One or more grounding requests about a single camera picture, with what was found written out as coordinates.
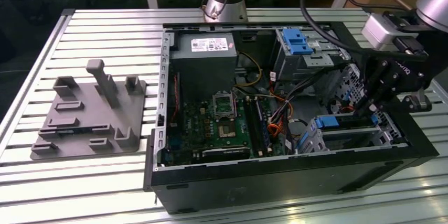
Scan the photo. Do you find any black RAM slot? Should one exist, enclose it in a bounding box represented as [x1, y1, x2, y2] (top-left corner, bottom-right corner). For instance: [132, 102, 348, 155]
[243, 97, 259, 157]

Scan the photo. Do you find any metal drive cage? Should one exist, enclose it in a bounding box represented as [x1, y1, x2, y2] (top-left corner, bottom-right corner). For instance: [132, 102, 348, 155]
[273, 28, 353, 83]

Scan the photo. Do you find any blue drive cage latch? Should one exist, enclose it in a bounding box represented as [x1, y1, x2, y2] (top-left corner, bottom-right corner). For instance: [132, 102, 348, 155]
[283, 28, 313, 56]

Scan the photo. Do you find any hard disk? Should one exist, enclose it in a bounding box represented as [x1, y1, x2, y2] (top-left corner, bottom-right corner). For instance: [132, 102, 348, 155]
[313, 112, 383, 131]

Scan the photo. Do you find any metal socket cover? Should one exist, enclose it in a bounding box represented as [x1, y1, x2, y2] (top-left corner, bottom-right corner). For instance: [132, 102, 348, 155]
[212, 90, 236, 119]

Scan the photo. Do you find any black open PC case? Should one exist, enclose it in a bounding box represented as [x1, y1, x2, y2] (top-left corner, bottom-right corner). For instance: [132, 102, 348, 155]
[143, 20, 440, 216]

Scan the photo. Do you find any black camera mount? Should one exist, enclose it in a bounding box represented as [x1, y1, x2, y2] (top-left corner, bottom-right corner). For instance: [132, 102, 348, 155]
[383, 10, 429, 58]

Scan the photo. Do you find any thin red wire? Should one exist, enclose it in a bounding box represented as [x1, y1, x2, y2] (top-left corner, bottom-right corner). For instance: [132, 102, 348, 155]
[173, 72, 181, 112]

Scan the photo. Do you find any green motherboard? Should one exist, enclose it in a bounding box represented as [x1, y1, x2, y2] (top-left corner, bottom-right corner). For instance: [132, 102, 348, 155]
[165, 87, 291, 162]

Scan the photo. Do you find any metal disk bay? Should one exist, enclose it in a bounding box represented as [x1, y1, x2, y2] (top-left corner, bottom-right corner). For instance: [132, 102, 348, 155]
[296, 111, 411, 154]

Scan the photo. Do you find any black cable bundle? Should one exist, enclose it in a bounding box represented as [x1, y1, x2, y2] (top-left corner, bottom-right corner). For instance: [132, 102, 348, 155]
[271, 62, 355, 130]

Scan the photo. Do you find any red disk wire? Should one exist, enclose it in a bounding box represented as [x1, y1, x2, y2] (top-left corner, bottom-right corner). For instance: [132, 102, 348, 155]
[331, 99, 356, 115]

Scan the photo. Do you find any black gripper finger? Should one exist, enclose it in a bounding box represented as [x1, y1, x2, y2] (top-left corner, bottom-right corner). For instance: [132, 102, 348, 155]
[376, 89, 432, 112]
[356, 59, 399, 117]

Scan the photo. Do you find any CPU socket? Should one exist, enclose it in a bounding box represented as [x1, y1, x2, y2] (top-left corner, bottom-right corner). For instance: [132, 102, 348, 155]
[216, 119, 240, 141]

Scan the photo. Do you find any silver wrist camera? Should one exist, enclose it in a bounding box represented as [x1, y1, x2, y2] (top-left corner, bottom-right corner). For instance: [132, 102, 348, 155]
[360, 13, 420, 50]

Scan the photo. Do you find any orange wire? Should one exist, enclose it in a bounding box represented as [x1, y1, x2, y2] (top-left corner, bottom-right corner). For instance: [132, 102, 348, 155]
[267, 95, 295, 141]

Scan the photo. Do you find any grey parts rack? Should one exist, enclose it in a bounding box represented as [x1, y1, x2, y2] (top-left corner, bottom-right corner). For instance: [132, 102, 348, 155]
[31, 59, 148, 161]

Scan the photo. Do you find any black graphics card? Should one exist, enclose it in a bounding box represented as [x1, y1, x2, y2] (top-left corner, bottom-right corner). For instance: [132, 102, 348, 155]
[200, 146, 253, 161]

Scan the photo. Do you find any black power supply unit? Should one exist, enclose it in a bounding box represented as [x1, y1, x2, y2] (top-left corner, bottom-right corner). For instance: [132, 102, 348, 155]
[171, 33, 240, 99]

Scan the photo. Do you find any yellow wire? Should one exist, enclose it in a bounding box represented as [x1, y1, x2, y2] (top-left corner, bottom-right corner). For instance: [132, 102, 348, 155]
[233, 51, 264, 88]

